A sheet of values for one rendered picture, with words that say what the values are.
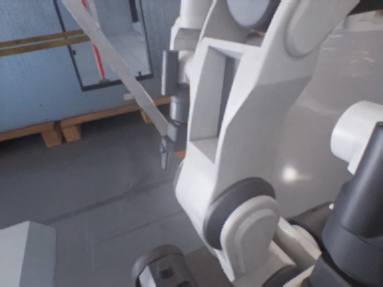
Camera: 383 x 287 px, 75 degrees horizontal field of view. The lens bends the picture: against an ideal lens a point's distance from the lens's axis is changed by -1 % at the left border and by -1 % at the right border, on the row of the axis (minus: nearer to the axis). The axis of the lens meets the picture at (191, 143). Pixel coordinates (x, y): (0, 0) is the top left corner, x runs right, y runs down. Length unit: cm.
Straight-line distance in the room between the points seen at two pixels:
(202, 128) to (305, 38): 21
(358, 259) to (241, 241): 16
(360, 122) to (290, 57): 11
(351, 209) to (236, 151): 17
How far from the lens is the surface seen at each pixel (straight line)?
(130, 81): 144
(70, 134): 221
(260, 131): 38
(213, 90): 42
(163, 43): 219
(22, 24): 214
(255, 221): 40
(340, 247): 31
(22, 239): 47
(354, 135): 29
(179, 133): 60
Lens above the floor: 94
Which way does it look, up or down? 31 degrees down
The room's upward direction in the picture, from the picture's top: 6 degrees counter-clockwise
